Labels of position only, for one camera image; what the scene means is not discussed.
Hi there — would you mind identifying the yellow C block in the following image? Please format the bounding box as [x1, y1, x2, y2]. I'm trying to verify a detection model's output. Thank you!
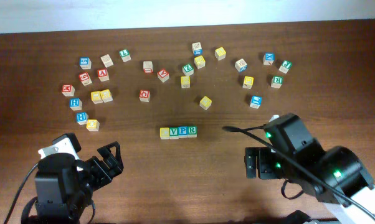
[159, 127, 170, 139]

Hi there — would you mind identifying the green V block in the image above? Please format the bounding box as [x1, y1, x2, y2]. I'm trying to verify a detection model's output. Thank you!
[169, 127, 179, 139]

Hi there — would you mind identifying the blue P block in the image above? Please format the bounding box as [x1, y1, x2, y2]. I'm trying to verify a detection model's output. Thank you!
[178, 126, 188, 139]

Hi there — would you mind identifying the green r block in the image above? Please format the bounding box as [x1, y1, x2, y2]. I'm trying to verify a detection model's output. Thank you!
[271, 76, 283, 88]
[187, 126, 197, 138]

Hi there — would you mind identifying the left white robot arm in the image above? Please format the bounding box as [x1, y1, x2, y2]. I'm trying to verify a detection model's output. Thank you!
[21, 133, 124, 223]

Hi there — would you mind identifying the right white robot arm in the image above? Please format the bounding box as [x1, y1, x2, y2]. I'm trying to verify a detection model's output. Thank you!
[245, 113, 375, 223]

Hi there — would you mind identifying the yellow O block left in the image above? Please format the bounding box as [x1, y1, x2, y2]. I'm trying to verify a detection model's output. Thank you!
[86, 119, 100, 131]

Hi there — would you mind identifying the blue H block lower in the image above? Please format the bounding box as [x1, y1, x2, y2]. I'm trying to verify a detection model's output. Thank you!
[76, 112, 88, 125]

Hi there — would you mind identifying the blue h block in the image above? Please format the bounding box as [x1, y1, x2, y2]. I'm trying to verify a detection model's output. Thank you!
[69, 98, 82, 111]
[76, 112, 88, 125]

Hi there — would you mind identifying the yellow O block pair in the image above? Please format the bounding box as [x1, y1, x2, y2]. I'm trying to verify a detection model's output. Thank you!
[90, 91, 103, 104]

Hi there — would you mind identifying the yellow G block pair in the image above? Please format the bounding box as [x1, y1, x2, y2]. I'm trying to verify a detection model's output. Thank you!
[100, 89, 113, 103]

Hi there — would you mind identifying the blue H block upper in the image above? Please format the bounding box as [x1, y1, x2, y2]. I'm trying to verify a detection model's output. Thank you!
[69, 98, 82, 111]

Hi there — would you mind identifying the blue S block right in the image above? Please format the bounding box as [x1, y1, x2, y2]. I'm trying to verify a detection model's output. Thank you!
[250, 95, 262, 109]

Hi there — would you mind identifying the red O block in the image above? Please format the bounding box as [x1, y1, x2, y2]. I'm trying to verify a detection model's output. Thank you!
[139, 90, 151, 103]

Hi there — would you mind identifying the red M block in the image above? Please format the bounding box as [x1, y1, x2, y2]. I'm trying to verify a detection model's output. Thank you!
[61, 85, 75, 97]

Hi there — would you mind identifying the red A block left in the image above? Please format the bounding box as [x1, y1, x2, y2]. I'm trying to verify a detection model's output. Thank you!
[97, 68, 110, 82]

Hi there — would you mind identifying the red nine block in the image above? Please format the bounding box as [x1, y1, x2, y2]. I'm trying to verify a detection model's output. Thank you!
[78, 72, 92, 86]

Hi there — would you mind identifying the yellow block centre lower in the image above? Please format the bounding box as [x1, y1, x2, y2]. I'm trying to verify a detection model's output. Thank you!
[199, 96, 212, 110]

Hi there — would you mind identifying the plain wooden block left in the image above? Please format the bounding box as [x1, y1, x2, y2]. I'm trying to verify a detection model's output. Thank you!
[100, 54, 114, 68]

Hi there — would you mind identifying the blue block far left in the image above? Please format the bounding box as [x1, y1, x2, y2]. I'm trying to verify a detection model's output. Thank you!
[79, 57, 92, 70]

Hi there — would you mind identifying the red A block tilted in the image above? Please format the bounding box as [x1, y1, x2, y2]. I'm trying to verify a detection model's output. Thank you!
[157, 69, 169, 83]

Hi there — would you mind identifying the plain block red side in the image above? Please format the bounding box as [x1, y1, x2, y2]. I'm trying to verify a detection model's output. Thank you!
[143, 61, 153, 73]

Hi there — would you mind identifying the plain block right centre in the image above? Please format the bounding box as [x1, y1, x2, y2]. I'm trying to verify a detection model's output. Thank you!
[235, 58, 247, 72]

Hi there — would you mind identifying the green L block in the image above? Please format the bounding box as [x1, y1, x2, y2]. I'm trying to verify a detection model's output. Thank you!
[119, 49, 131, 62]

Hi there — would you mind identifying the green J block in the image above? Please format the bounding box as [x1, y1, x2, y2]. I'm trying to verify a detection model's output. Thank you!
[278, 60, 292, 74]

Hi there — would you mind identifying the yellow block below Z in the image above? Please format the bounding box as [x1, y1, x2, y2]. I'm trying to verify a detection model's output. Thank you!
[181, 76, 191, 88]

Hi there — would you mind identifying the blue X block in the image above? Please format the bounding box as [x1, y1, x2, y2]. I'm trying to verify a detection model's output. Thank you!
[263, 52, 275, 65]

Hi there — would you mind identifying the green Z block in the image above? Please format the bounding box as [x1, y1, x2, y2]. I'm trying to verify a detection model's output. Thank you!
[182, 63, 194, 76]

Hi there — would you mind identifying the yellow block top right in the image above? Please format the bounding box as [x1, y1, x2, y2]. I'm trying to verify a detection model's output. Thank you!
[215, 47, 226, 60]

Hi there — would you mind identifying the yellow block above Z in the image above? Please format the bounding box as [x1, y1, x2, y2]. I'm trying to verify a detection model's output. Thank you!
[194, 55, 206, 69]

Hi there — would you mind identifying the plain block blue side top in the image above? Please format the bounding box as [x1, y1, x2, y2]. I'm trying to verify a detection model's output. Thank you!
[192, 42, 202, 56]

